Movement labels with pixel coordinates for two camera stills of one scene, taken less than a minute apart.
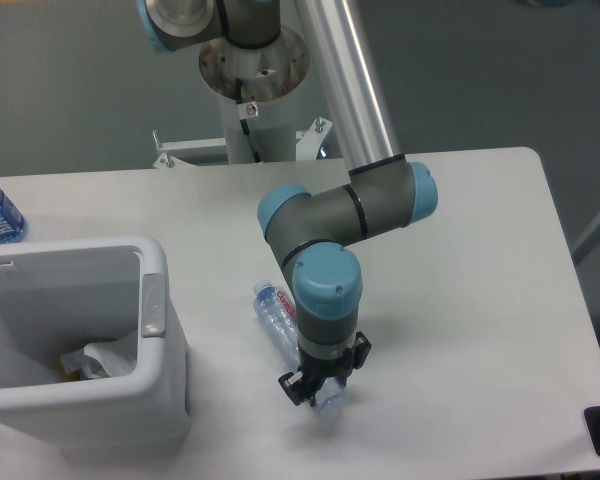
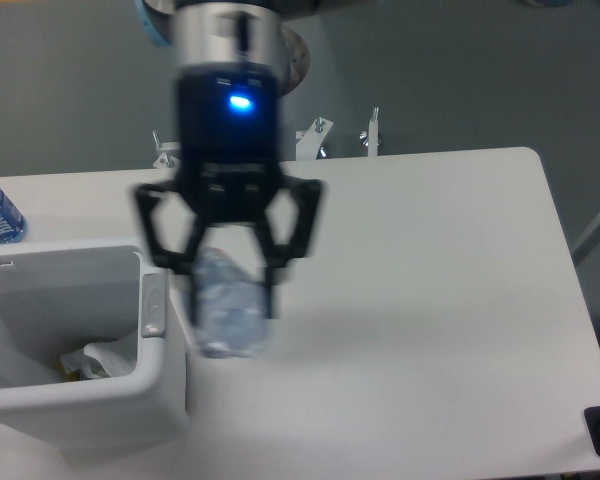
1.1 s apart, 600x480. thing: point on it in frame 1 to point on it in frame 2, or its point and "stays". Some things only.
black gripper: (302, 385) to (229, 128)
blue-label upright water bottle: (1, 221) stays
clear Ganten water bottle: (278, 311) to (231, 305)
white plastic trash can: (40, 300) stays
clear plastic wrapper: (100, 359) stays
